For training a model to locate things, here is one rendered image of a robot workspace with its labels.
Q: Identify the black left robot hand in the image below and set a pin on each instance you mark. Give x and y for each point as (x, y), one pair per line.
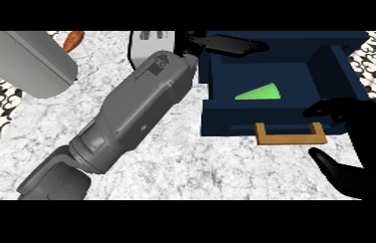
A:
(234, 44)

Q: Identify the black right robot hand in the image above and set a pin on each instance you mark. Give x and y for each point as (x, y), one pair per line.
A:
(360, 127)

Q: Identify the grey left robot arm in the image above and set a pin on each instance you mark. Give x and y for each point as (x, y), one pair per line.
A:
(127, 107)

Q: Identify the navy blue open drawer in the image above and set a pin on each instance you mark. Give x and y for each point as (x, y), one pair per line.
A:
(294, 71)

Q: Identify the white cup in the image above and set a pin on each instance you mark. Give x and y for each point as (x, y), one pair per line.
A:
(145, 49)

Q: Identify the green wedge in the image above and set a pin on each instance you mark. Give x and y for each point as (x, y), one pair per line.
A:
(263, 92)

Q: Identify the orange carrot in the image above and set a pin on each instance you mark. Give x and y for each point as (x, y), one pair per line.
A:
(74, 41)

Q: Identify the grey rounded appliance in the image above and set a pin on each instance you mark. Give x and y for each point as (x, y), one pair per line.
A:
(32, 62)

